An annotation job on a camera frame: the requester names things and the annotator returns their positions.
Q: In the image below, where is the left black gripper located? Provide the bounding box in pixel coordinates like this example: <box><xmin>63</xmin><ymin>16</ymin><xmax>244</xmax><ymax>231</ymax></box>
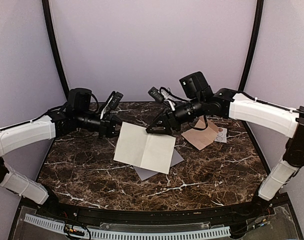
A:
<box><xmin>75</xmin><ymin>110</ymin><xmax>134</xmax><ymax>140</ymax></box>

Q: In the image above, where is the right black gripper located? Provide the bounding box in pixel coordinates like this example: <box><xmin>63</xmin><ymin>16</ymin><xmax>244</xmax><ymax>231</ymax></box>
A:
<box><xmin>146</xmin><ymin>95</ymin><xmax>205</xmax><ymax>135</ymax></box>

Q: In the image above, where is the beige decorated letter paper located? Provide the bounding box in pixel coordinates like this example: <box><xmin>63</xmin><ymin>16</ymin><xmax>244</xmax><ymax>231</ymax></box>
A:
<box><xmin>113</xmin><ymin>122</ymin><xmax>176</xmax><ymax>168</ymax></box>

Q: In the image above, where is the grey envelope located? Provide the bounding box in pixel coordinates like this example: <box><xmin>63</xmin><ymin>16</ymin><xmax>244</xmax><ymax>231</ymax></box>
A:
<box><xmin>133</xmin><ymin>149</ymin><xmax>184</xmax><ymax>181</ymax></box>

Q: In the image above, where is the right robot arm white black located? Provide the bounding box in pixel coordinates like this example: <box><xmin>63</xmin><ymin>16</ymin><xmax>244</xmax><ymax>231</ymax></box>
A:
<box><xmin>146</xmin><ymin>71</ymin><xmax>304</xmax><ymax>217</ymax></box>

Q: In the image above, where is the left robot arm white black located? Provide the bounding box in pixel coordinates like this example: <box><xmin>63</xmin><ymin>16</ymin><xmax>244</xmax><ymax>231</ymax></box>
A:
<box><xmin>0</xmin><ymin>88</ymin><xmax>123</xmax><ymax>218</ymax></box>

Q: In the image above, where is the white sticker sheet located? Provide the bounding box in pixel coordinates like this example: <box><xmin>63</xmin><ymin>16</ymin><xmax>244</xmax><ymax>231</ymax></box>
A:
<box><xmin>214</xmin><ymin>127</ymin><xmax>228</xmax><ymax>143</ymax></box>

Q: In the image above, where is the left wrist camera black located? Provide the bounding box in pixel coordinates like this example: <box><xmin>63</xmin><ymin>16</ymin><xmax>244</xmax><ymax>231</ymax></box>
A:
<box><xmin>107</xmin><ymin>91</ymin><xmax>124</xmax><ymax>110</ymax></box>

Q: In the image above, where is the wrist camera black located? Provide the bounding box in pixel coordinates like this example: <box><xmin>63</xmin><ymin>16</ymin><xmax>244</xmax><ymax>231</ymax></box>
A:
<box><xmin>148</xmin><ymin>86</ymin><xmax>165</xmax><ymax>103</ymax></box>
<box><xmin>107</xmin><ymin>91</ymin><xmax>124</xmax><ymax>110</ymax></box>

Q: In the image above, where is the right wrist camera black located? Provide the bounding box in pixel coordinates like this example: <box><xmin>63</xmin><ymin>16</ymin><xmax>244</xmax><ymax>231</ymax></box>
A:
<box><xmin>148</xmin><ymin>86</ymin><xmax>165</xmax><ymax>103</ymax></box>

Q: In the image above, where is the black front table rail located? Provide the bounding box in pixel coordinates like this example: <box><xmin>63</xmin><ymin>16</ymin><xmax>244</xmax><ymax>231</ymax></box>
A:
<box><xmin>47</xmin><ymin>202</ymin><xmax>257</xmax><ymax>226</ymax></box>

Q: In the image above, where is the white slotted cable duct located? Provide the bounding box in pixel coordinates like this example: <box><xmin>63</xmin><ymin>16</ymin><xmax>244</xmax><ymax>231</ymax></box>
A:
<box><xmin>24</xmin><ymin>214</ymin><xmax>231</xmax><ymax>240</ymax></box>

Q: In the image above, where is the left black frame post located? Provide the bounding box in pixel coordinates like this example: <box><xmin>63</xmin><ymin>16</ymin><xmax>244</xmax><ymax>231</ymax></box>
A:
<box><xmin>41</xmin><ymin>0</ymin><xmax>70</xmax><ymax>99</ymax></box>

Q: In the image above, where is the black frame post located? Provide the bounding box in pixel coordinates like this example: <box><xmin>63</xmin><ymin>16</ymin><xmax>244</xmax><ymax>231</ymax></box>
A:
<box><xmin>238</xmin><ymin>0</ymin><xmax>264</xmax><ymax>91</ymax></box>
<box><xmin>41</xmin><ymin>0</ymin><xmax>70</xmax><ymax>99</ymax></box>

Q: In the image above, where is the right black frame post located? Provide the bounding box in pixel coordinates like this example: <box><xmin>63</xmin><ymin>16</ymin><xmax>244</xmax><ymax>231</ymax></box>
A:
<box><xmin>238</xmin><ymin>0</ymin><xmax>264</xmax><ymax>91</ymax></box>

